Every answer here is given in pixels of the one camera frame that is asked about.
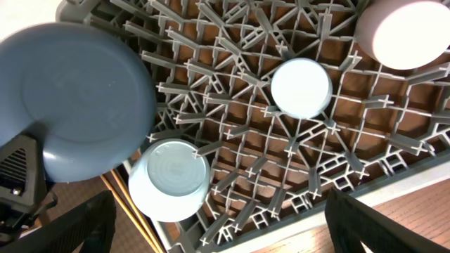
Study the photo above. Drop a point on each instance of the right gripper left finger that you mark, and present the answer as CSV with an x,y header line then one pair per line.
x,y
70,228

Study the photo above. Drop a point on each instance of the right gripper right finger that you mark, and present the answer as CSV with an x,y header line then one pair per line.
x,y
354,226

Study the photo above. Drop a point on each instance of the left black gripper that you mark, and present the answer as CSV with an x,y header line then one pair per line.
x,y
25,193

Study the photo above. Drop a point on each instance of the light blue bowl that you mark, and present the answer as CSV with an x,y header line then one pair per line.
x,y
169,182

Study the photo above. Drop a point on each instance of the dark blue plate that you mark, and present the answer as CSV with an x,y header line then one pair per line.
x,y
83,94

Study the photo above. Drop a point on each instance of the light blue cup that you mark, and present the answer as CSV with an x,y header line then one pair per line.
x,y
301,88

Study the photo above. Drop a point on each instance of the pink cup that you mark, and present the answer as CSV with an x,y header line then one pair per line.
x,y
403,34

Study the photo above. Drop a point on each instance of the grey dishwasher rack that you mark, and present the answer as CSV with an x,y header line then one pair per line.
x,y
384,134

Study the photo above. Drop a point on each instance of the brown serving tray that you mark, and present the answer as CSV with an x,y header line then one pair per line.
x,y
105,211

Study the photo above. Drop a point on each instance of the left wooden chopstick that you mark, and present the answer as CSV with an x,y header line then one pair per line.
x,y
129,213

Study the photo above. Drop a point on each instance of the wooden chopstick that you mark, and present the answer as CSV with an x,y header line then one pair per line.
x,y
126,197
129,213

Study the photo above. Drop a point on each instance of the right wooden chopstick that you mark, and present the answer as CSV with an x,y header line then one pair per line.
x,y
126,197

